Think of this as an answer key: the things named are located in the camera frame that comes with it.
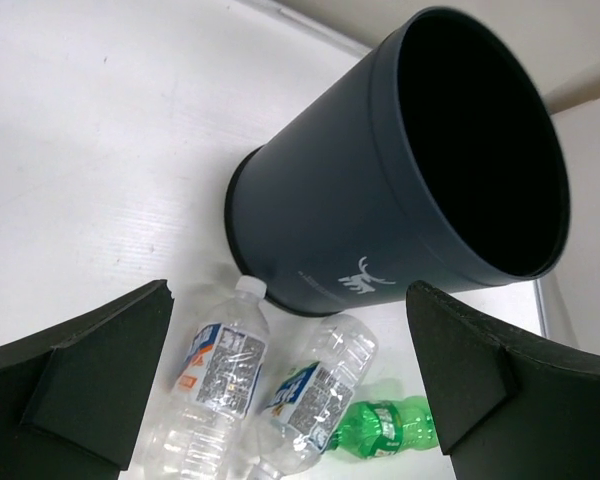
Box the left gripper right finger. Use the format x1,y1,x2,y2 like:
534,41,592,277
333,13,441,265
406,281,600,479

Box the clear bottle green blue label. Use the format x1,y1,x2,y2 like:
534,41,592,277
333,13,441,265
248,314,379,479

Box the clear bottle orange blue label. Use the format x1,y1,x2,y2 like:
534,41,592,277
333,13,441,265
143,276,270,479

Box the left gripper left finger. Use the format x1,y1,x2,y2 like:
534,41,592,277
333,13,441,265
0,280,174,479

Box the dark blue cylindrical bin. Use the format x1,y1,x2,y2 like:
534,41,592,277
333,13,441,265
224,7,571,317

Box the green plastic bottle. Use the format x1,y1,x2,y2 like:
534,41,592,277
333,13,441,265
326,396,439,460

